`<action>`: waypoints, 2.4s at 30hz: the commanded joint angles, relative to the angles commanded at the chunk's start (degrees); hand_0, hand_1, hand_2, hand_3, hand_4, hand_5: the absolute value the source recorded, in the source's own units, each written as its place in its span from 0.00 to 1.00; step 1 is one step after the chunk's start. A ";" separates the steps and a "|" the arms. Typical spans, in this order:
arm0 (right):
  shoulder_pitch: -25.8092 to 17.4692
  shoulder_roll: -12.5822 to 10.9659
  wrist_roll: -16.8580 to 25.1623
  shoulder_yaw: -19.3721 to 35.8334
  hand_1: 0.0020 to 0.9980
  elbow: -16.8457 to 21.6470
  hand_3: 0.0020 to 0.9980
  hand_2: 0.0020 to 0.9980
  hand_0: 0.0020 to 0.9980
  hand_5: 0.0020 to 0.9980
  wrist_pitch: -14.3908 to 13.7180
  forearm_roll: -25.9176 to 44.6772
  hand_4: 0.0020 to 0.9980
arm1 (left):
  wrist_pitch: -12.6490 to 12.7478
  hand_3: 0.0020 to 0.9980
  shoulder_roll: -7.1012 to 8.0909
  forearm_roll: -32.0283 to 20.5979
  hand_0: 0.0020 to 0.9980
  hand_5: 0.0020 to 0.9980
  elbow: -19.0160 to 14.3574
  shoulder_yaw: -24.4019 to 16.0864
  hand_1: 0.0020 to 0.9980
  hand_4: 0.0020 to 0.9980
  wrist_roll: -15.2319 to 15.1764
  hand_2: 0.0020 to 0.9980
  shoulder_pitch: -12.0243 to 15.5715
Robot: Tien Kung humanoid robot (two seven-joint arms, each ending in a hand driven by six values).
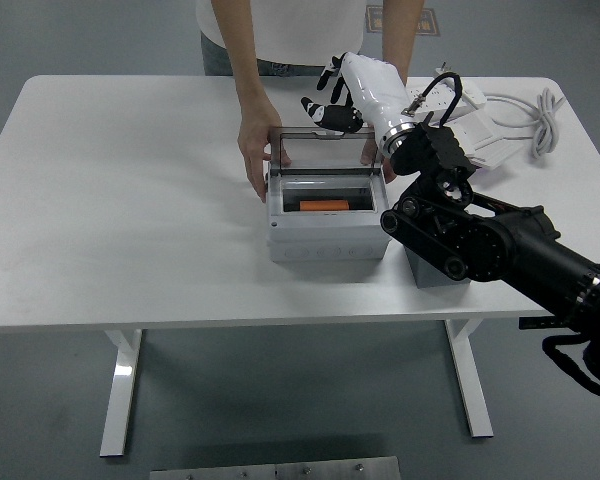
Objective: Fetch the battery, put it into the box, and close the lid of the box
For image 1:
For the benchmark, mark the person's right hand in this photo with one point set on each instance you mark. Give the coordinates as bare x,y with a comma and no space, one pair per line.
255,142

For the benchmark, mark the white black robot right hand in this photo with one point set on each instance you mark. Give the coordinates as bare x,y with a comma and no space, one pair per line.
375,95

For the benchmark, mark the person's left hand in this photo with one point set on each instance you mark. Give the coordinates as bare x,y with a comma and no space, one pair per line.
389,172

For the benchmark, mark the smoky transparent hinged lid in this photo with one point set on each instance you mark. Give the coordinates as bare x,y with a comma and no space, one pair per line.
325,152

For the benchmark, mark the orange cylindrical battery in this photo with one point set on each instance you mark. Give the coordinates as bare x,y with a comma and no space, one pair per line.
325,205

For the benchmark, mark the grey plastic enclosure box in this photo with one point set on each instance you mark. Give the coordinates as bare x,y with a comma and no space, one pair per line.
327,237

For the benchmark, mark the person's right forearm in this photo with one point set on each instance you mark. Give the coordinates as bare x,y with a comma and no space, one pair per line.
245,55

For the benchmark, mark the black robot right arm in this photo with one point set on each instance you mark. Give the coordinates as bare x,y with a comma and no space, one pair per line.
505,250

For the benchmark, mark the person's left forearm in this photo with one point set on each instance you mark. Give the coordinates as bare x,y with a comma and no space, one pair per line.
402,40

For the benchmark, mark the long white power strip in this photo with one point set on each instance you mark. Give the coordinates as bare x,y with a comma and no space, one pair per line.
437,97

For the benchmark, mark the brown floor sign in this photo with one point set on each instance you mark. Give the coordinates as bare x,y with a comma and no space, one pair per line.
431,22

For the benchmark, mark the person's torso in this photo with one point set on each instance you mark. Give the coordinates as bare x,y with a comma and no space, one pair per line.
290,30

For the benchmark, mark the grey block with round hole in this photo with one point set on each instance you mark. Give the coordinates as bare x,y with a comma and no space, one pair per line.
425,275

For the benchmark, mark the white table leg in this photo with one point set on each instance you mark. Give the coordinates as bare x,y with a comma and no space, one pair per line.
120,390
472,390

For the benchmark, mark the grey metal plate with screws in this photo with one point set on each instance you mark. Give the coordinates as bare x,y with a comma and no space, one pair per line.
275,471

